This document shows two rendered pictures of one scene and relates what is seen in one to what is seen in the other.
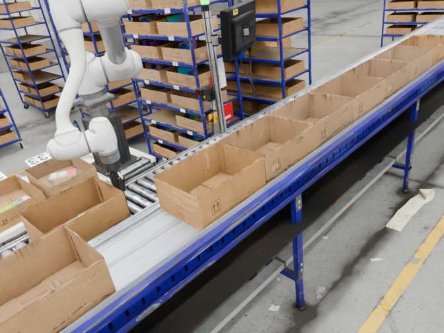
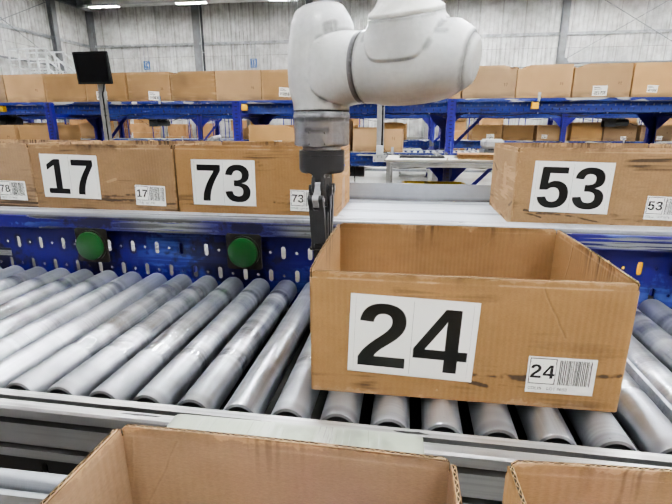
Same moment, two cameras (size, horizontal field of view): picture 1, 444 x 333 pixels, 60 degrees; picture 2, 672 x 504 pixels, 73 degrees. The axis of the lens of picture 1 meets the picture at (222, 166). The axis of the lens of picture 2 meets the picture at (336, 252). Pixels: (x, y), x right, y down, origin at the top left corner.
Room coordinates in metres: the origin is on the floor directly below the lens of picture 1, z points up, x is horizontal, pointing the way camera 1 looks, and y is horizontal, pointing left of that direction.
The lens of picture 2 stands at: (2.09, 1.11, 1.10)
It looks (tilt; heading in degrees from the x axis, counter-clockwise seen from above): 16 degrees down; 230
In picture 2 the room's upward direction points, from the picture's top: straight up
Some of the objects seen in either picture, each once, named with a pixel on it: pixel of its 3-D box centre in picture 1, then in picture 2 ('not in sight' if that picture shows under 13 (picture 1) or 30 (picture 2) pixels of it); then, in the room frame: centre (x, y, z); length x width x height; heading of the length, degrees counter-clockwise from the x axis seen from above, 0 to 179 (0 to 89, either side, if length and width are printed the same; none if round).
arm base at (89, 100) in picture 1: (90, 96); not in sight; (2.23, 0.71, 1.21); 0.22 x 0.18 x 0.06; 129
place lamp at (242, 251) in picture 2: not in sight; (242, 253); (1.62, 0.19, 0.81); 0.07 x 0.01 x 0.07; 131
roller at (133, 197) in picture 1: (147, 204); (252, 334); (1.73, 0.43, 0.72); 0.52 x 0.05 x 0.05; 41
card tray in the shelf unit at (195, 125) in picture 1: (202, 118); not in sight; (3.23, 0.11, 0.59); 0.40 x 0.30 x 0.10; 39
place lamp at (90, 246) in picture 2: not in sight; (89, 246); (1.87, -0.10, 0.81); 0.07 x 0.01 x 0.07; 131
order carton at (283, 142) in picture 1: (267, 147); (135, 173); (1.71, -0.24, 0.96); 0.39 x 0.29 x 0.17; 131
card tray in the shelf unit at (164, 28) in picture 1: (187, 24); not in sight; (3.23, 0.11, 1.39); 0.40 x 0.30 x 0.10; 40
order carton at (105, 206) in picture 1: (77, 217); (450, 298); (1.53, 0.72, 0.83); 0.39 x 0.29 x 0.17; 133
